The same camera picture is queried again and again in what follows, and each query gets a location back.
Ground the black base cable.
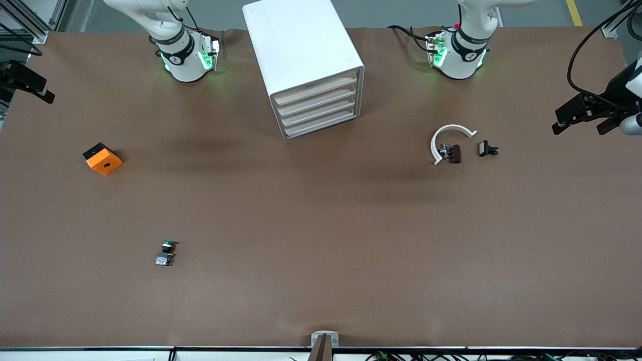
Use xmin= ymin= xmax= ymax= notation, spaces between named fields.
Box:
xmin=388 ymin=24 xmax=432 ymax=51

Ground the orange block with hole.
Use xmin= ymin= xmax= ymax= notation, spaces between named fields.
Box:
xmin=82 ymin=142 xmax=124 ymax=176

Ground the dark camera support bar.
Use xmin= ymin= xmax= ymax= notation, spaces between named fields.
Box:
xmin=309 ymin=334 xmax=334 ymax=361

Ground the white table edge rail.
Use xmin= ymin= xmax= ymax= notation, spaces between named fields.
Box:
xmin=0 ymin=346 xmax=642 ymax=361

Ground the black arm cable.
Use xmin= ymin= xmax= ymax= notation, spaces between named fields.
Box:
xmin=0 ymin=23 xmax=44 ymax=57
xmin=567 ymin=0 xmax=642 ymax=108

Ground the silver camera mount bracket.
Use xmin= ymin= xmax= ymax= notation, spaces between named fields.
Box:
xmin=310 ymin=331 xmax=340 ymax=348

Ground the aluminium frame post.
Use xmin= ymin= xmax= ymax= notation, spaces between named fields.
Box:
xmin=600 ymin=0 xmax=642 ymax=39
xmin=9 ymin=0 xmax=69 ymax=45

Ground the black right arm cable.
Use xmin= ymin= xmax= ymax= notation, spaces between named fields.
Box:
xmin=0 ymin=23 xmax=44 ymax=57

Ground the white drawer cabinet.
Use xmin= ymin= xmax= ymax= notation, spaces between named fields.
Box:
xmin=242 ymin=0 xmax=365 ymax=141

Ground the white half-ring pipe clamp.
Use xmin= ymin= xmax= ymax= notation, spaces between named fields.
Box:
xmin=430 ymin=124 xmax=478 ymax=166

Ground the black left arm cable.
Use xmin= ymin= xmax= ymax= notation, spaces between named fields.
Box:
xmin=567 ymin=0 xmax=642 ymax=108

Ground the silver arm base connector plate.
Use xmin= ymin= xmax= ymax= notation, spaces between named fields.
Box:
xmin=425 ymin=30 xmax=448 ymax=69
xmin=200 ymin=31 xmax=222 ymax=72

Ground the green push button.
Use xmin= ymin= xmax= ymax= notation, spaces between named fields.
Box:
xmin=154 ymin=240 xmax=177 ymax=267

